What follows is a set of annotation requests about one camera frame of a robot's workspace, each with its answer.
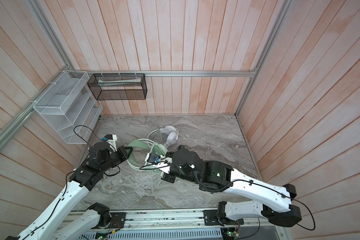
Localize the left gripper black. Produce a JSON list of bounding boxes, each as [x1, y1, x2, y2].
[[102, 145, 135, 172]]

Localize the white headphones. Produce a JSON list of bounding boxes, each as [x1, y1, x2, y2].
[[147, 126, 179, 148]]

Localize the green headphones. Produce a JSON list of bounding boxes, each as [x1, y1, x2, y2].
[[127, 139, 168, 171]]

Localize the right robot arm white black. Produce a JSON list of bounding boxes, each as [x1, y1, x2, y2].
[[155, 146, 302, 228]]

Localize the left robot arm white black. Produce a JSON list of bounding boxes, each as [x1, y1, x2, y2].
[[7, 142, 133, 240]]

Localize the black mesh basket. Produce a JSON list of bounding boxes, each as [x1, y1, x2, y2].
[[88, 73, 148, 101]]

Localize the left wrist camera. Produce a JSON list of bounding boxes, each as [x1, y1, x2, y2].
[[103, 134, 117, 152]]

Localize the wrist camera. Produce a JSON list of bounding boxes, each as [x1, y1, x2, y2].
[[141, 153, 173, 174], [103, 134, 117, 152]]

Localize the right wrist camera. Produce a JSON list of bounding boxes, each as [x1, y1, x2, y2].
[[141, 153, 173, 174]]

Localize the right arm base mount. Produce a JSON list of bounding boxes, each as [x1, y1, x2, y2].
[[203, 201, 244, 227]]

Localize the white wire mesh shelf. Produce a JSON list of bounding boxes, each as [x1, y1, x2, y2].
[[34, 71, 103, 145]]

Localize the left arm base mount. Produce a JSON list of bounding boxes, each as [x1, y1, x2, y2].
[[87, 203, 127, 229]]

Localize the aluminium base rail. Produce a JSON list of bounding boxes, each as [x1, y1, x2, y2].
[[52, 208, 293, 240]]

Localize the aluminium frame bar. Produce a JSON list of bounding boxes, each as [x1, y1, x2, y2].
[[71, 70, 256, 77]]

